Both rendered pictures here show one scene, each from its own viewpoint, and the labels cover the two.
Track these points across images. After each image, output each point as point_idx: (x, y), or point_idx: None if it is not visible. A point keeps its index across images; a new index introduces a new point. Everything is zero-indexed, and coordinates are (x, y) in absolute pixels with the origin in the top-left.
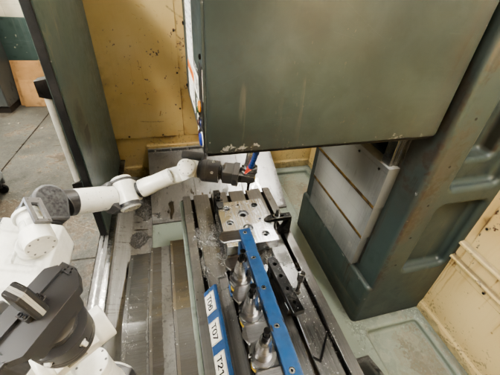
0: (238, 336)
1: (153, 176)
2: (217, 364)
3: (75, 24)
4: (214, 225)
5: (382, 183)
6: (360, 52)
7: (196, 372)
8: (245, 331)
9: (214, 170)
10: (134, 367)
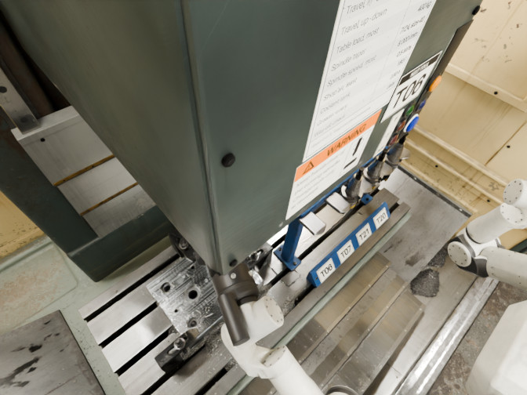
0: (330, 238)
1: (299, 381)
2: (364, 237)
3: None
4: (211, 342)
5: None
6: None
7: (353, 279)
8: (387, 172)
9: (246, 268)
10: (385, 337)
